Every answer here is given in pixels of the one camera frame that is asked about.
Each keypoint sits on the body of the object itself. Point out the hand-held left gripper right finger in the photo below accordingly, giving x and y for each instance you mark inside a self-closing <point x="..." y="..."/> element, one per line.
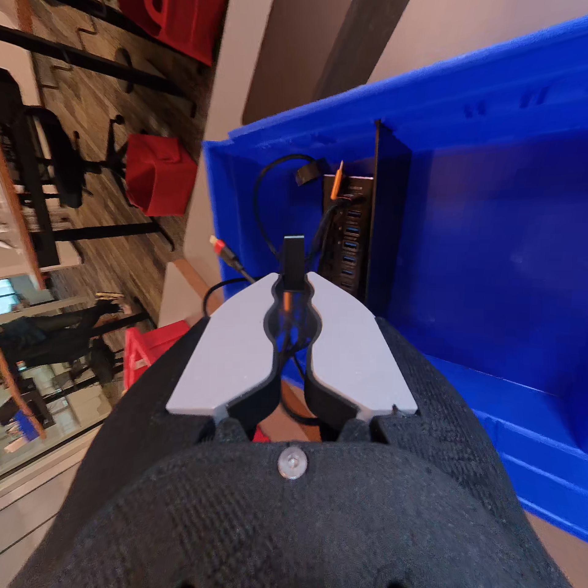
<point x="358" y="363"/>

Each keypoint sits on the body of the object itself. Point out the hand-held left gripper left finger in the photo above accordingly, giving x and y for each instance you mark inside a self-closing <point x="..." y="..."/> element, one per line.
<point x="220" y="363"/>

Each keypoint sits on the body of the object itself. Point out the slim black hub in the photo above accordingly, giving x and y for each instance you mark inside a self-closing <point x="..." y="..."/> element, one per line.
<point x="293" y="262"/>

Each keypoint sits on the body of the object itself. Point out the black USB hub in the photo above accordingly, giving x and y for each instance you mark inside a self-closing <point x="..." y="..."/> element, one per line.
<point x="353" y="239"/>

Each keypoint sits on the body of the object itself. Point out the blue plastic bin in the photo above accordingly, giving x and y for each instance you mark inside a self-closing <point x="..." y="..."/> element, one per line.
<point x="482" y="229"/>

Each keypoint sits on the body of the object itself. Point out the black bin divider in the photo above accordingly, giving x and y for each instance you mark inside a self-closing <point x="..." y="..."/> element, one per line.
<point x="395" y="206"/>

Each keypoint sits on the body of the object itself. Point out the red cube seat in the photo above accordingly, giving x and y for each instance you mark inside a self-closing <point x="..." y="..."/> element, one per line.
<point x="160" y="174"/>
<point x="183" y="23"/>

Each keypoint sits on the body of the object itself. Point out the black office chair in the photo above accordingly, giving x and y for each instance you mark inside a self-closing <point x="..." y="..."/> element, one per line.
<point x="59" y="151"/>

